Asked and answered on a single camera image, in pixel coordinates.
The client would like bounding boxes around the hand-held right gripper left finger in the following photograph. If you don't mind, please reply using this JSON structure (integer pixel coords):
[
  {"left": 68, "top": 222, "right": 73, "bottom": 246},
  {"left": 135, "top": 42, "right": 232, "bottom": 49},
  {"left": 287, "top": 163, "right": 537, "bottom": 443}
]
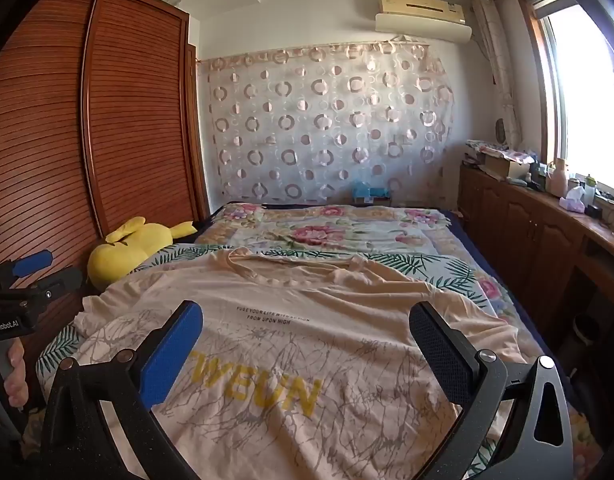
[{"left": 39, "top": 300, "right": 205, "bottom": 480}]

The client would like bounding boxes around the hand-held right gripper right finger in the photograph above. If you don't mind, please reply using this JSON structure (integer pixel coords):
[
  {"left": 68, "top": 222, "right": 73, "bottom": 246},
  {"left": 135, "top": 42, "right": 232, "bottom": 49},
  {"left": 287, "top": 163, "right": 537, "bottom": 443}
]
[{"left": 408, "top": 301, "right": 575, "bottom": 480}]

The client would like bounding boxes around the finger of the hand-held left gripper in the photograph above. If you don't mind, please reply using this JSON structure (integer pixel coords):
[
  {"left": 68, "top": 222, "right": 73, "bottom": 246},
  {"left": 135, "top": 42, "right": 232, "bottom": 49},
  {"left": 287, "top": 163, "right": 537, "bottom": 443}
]
[
  {"left": 0, "top": 250, "right": 54, "bottom": 293},
  {"left": 34, "top": 266, "right": 84, "bottom": 303}
]

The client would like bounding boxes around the beige printed t-shirt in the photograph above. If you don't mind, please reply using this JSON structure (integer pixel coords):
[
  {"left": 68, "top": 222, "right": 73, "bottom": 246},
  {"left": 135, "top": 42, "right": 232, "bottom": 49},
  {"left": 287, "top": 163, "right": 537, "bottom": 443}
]
[{"left": 69, "top": 247, "right": 533, "bottom": 480}]

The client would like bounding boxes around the person's left hand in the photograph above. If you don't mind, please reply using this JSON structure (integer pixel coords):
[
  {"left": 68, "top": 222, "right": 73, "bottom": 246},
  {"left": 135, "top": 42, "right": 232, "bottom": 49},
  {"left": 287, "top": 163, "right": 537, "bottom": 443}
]
[{"left": 0, "top": 342, "right": 30, "bottom": 413}]

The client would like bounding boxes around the yellow plush toy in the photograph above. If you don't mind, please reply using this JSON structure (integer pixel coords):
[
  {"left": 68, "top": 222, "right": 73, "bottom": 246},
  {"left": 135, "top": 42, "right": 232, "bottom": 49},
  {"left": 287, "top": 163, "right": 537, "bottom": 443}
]
[{"left": 87, "top": 216, "right": 199, "bottom": 293}]

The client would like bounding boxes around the leaf print blanket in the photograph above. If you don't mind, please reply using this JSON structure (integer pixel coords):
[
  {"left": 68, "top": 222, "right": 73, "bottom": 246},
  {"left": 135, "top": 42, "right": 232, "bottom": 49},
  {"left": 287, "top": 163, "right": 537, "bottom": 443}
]
[{"left": 34, "top": 242, "right": 508, "bottom": 480}]

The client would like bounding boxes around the bed with dark blue sheet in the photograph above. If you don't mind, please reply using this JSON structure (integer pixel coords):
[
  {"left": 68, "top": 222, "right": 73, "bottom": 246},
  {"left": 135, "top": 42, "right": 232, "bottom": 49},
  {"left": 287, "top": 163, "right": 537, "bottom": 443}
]
[{"left": 192, "top": 200, "right": 588, "bottom": 411}]

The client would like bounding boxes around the brown slatted wooden wardrobe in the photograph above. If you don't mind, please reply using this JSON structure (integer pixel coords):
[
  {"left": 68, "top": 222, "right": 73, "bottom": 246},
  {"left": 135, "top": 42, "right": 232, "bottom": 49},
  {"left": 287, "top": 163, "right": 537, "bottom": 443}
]
[{"left": 0, "top": 0, "right": 210, "bottom": 361}]

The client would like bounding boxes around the dark waste bin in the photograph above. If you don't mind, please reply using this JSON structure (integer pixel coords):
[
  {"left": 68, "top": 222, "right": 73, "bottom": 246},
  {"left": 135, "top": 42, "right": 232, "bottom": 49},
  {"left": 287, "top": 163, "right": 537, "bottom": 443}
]
[{"left": 572, "top": 312, "right": 600, "bottom": 356}]

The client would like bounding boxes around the long wooden cabinet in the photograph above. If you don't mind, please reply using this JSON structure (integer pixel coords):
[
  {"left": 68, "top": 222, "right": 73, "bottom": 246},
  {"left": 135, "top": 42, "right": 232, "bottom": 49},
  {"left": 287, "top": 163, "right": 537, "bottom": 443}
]
[{"left": 457, "top": 160, "right": 614, "bottom": 361}]

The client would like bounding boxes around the floral quilt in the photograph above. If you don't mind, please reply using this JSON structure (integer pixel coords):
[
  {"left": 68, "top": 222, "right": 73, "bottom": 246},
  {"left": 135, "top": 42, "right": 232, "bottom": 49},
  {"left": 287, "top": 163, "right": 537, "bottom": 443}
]
[{"left": 194, "top": 201, "right": 603, "bottom": 461}]

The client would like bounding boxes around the light blue box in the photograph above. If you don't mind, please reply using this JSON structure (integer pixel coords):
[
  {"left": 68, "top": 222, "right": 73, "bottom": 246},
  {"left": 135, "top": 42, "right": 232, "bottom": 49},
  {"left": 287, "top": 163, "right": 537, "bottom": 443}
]
[{"left": 351, "top": 180, "right": 392, "bottom": 206}]

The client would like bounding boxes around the cardboard box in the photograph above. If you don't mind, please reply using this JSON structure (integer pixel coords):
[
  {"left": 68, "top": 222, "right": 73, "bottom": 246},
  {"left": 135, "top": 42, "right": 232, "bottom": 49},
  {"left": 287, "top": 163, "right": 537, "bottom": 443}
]
[{"left": 480, "top": 152, "right": 533, "bottom": 181}]

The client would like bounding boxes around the tissue pack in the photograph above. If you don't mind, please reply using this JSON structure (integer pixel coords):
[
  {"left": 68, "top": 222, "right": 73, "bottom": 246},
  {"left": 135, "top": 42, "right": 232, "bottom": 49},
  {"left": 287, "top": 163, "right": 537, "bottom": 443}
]
[{"left": 558, "top": 186, "right": 586, "bottom": 213}]

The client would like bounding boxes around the pile of papers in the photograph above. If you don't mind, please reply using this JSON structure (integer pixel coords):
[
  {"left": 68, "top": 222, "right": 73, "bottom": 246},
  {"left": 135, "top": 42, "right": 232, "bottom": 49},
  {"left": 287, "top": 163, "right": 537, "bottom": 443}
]
[{"left": 464, "top": 139, "right": 535, "bottom": 166}]

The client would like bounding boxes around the circle pattern sheer curtain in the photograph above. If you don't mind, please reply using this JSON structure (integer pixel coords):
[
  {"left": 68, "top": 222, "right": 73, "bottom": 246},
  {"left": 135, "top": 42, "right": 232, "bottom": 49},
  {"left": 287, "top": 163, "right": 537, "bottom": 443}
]
[{"left": 197, "top": 35, "right": 455, "bottom": 206}]

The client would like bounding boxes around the window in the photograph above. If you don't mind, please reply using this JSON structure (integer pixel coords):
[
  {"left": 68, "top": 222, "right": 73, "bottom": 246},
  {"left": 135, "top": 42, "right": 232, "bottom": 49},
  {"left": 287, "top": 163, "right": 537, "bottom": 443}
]
[{"left": 530, "top": 0, "right": 614, "bottom": 196}]

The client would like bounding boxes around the tied patterned window curtain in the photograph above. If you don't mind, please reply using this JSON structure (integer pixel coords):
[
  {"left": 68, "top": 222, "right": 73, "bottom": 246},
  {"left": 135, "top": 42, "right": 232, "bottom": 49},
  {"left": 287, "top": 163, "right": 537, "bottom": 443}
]
[{"left": 471, "top": 0, "right": 523, "bottom": 146}]

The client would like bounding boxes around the white air conditioner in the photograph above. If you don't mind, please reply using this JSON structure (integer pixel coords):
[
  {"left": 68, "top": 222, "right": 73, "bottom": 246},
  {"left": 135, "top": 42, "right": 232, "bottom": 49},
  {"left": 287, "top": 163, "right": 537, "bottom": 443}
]
[{"left": 375, "top": 12, "right": 473, "bottom": 43}]

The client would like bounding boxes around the wall air conditioner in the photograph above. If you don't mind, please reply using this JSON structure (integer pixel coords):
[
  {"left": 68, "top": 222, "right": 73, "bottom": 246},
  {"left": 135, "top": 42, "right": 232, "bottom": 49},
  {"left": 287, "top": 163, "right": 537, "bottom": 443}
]
[{"left": 379, "top": 0, "right": 467, "bottom": 25}]

